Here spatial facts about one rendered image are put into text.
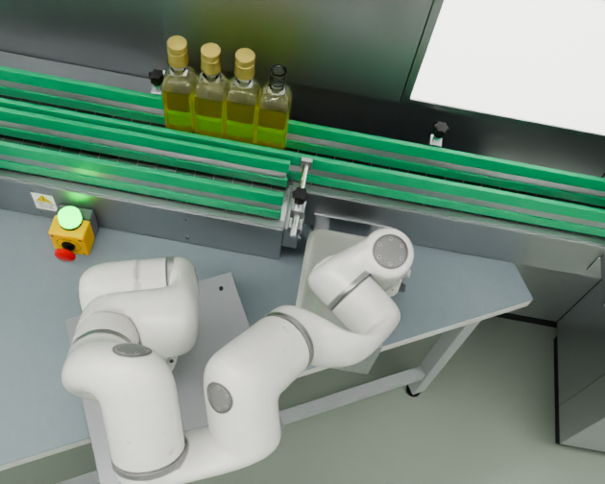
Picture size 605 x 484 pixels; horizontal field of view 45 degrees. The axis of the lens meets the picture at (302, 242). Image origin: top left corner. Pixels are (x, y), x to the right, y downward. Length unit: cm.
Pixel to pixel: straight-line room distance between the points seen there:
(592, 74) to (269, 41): 59
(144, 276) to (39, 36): 70
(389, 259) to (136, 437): 42
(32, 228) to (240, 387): 86
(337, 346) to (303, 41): 65
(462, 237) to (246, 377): 81
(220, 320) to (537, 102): 73
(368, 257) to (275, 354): 25
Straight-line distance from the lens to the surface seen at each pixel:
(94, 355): 82
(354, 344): 94
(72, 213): 145
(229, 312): 137
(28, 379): 144
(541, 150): 163
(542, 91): 145
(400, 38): 135
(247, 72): 126
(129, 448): 84
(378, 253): 102
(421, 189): 142
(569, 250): 156
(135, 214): 146
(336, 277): 101
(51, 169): 145
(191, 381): 133
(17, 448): 141
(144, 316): 96
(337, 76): 143
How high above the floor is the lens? 208
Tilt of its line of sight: 61 degrees down
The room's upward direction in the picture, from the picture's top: 12 degrees clockwise
